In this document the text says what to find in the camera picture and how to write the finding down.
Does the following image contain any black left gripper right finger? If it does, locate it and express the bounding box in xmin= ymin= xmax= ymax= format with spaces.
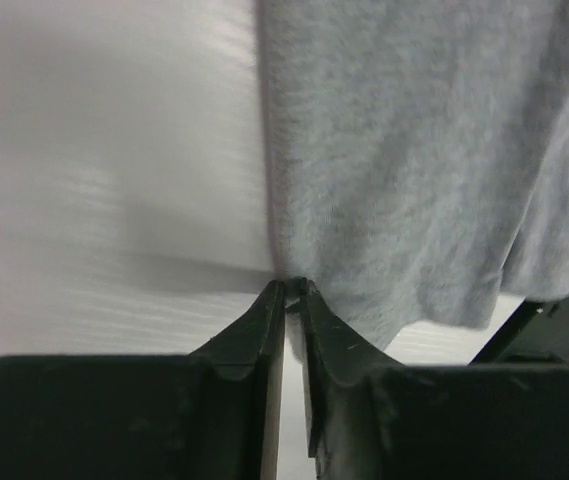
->
xmin=294 ymin=279 xmax=569 ymax=479

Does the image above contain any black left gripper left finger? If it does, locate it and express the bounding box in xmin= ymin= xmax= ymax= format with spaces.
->
xmin=0 ymin=281 xmax=285 ymax=480

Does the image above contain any grey t shirt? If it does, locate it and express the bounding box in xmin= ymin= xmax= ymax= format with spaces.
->
xmin=263 ymin=0 xmax=569 ymax=348

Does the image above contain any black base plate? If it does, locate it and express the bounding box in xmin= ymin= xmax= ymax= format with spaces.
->
xmin=473 ymin=296 xmax=569 ymax=366

